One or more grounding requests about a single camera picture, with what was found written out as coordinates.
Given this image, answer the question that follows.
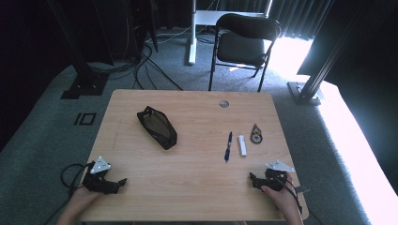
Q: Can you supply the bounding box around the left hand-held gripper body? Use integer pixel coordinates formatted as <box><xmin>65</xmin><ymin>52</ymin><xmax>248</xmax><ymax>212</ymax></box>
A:
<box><xmin>82</xmin><ymin>156</ymin><xmax>122</xmax><ymax>193</ymax></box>

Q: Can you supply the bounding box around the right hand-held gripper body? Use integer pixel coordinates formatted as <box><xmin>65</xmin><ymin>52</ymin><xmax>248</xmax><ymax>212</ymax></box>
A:
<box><xmin>258</xmin><ymin>159</ymin><xmax>296</xmax><ymax>192</ymax></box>

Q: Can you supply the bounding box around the blue pen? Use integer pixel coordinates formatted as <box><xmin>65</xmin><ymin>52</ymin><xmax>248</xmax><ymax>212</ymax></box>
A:
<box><xmin>223</xmin><ymin>131</ymin><xmax>234</xmax><ymax>163</ymax></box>

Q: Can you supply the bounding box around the correction tape dispenser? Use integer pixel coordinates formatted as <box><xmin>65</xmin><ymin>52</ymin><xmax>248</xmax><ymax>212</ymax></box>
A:
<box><xmin>250</xmin><ymin>123</ymin><xmax>264</xmax><ymax>145</ymax></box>

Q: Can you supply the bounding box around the black mesh pencil case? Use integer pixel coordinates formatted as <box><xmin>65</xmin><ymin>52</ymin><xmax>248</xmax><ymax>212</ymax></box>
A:
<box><xmin>136</xmin><ymin>105</ymin><xmax>178</xmax><ymax>151</ymax></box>

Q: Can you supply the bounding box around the person's right hand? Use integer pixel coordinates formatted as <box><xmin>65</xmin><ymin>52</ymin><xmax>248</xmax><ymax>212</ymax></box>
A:
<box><xmin>260</xmin><ymin>172</ymin><xmax>303</xmax><ymax>218</ymax></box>

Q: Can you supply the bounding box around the person's left hand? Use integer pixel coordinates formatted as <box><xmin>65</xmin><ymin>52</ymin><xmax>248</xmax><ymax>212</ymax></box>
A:
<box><xmin>67</xmin><ymin>186</ymin><xmax>105</xmax><ymax>215</ymax></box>

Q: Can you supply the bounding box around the grey tape strip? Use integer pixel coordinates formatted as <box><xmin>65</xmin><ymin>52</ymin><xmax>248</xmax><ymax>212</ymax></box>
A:
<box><xmin>292</xmin><ymin>185</ymin><xmax>312</xmax><ymax>195</ymax></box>

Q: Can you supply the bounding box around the black stand with base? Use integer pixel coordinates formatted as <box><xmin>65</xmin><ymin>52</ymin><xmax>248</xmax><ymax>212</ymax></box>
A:
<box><xmin>46</xmin><ymin>0</ymin><xmax>111</xmax><ymax>100</ymax></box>

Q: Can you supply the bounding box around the black folding chair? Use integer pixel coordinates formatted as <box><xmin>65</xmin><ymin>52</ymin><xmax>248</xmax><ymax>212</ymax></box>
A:
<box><xmin>207</xmin><ymin>12</ymin><xmax>283</xmax><ymax>94</ymax></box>

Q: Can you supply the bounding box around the dark equipment rack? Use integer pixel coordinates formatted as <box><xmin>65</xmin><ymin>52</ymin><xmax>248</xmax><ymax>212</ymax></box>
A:
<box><xmin>112</xmin><ymin>0</ymin><xmax>160</xmax><ymax>64</ymax></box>

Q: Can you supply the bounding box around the left hand-held gripper cable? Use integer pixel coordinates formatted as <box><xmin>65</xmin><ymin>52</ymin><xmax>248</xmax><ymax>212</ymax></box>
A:
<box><xmin>42</xmin><ymin>163</ymin><xmax>94</xmax><ymax>225</ymax></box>

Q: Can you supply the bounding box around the metal post with base plate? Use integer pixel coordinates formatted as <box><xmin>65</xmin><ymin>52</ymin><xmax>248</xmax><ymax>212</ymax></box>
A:
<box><xmin>287</xmin><ymin>12</ymin><xmax>360</xmax><ymax>107</ymax></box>

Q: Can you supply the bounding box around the black cable bundle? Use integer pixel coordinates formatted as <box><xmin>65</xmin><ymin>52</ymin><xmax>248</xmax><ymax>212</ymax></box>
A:
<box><xmin>86</xmin><ymin>43</ymin><xmax>151</xmax><ymax>91</ymax></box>

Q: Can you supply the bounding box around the black floor cable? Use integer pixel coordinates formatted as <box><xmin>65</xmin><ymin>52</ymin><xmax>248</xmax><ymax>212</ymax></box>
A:
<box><xmin>141</xmin><ymin>46</ymin><xmax>184</xmax><ymax>92</ymax></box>

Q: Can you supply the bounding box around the white floor cable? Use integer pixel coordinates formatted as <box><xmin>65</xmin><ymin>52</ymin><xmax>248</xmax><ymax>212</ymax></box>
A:
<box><xmin>145</xmin><ymin>25</ymin><xmax>192</xmax><ymax>45</ymax></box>

